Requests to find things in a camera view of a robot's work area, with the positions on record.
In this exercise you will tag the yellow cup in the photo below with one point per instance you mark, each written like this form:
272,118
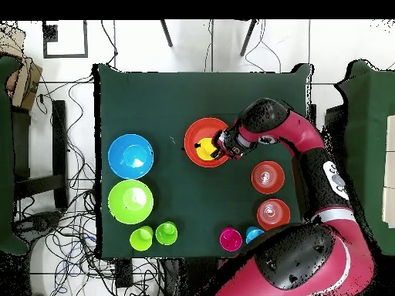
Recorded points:
205,149

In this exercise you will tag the large orange bowl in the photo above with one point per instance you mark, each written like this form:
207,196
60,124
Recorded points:
197,129

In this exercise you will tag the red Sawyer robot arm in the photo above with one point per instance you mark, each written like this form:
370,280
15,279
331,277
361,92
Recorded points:
305,132

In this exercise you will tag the white block stack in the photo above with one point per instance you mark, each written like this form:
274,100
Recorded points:
389,172

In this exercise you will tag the small orange bowl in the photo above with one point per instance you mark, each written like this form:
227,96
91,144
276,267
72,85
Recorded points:
268,177
273,212

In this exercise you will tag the blue cup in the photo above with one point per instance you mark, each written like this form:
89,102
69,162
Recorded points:
252,234

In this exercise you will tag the pink cup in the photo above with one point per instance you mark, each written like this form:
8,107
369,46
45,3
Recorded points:
230,240

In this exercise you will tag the blue bowl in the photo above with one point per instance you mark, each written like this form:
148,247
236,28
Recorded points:
130,156

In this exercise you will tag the lime green bowl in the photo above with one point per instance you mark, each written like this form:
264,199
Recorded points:
130,202

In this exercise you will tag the black tripod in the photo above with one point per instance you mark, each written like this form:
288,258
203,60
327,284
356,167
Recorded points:
166,34

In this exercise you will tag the lime green cup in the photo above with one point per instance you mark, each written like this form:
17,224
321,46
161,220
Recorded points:
141,240

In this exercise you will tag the dark green side tablecloth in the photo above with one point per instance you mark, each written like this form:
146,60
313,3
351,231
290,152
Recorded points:
6,154
370,123

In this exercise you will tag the black power strip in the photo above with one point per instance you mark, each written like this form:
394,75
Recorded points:
124,273

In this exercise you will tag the grey stand base with knob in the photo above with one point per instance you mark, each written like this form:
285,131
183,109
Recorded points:
37,225

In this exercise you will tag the cardboard box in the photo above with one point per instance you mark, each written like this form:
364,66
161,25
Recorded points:
23,83

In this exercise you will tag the black bench frame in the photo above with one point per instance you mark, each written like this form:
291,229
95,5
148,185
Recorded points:
334,123
60,148

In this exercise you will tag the black square floor frame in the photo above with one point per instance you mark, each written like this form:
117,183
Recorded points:
50,34

